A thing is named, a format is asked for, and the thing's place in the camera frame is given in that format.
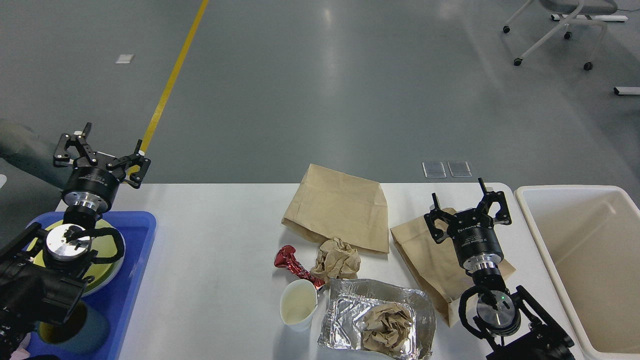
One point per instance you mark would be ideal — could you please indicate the right floor outlet plate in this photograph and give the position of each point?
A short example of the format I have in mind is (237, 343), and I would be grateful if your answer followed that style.
(459, 169)

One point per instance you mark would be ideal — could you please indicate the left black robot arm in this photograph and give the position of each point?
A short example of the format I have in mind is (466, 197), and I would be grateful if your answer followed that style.
(45, 272)

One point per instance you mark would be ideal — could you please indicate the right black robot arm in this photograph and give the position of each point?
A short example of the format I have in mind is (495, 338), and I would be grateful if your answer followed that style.
(514, 324)

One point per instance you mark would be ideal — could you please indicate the white plastic bin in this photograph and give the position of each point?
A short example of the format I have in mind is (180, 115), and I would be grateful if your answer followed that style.
(589, 240)

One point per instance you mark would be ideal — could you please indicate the person leg in jeans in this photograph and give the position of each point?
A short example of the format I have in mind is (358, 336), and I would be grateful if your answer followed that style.
(28, 151)

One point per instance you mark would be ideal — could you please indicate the left floor outlet plate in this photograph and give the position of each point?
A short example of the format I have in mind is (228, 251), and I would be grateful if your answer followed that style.
(434, 170)

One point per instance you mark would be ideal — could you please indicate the crumpled paper in tray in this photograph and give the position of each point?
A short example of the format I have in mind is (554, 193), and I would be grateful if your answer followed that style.
(386, 328)

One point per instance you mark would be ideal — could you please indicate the floor outlet plate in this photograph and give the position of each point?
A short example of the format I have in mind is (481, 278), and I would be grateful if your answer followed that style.
(434, 170)
(459, 169)

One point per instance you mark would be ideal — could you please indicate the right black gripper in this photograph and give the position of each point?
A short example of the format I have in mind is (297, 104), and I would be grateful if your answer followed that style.
(472, 237)

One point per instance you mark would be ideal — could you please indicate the large brown paper bag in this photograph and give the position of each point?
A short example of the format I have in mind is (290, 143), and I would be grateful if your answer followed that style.
(330, 204)

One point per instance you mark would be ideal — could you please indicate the office chair with castors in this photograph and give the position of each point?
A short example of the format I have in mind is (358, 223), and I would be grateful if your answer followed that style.
(575, 12)

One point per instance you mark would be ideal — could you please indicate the pink mug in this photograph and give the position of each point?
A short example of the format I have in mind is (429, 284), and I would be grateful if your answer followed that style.
(21, 352)

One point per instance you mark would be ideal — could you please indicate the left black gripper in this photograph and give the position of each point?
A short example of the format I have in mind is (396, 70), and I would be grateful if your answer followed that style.
(90, 185)

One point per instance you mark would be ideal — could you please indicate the pale green plate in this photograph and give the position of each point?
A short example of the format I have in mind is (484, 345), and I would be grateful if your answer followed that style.
(102, 274)

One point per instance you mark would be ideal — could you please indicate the crumpled brown paper ball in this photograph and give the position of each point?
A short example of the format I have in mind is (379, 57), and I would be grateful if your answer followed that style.
(336, 259)

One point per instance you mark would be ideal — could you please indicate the white paper cup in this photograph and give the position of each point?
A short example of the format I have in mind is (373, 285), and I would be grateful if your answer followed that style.
(297, 305)

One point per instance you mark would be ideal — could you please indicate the yellow plastic plate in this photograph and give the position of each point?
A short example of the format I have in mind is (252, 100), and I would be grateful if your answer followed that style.
(38, 260)

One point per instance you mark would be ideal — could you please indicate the red foil wrapper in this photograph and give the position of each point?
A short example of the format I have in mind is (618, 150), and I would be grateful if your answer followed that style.
(285, 259)

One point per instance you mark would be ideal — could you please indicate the aluminium foil tray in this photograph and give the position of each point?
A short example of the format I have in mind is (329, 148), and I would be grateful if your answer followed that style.
(350, 299)

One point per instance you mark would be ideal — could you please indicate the white bar on floor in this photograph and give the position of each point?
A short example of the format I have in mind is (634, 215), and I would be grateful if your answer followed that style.
(626, 90)

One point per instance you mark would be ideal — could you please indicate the blue plastic tray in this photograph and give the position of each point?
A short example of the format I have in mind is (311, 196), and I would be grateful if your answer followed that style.
(116, 300)

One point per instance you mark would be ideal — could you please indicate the dark teal mug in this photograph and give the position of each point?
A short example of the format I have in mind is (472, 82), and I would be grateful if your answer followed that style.
(85, 331)

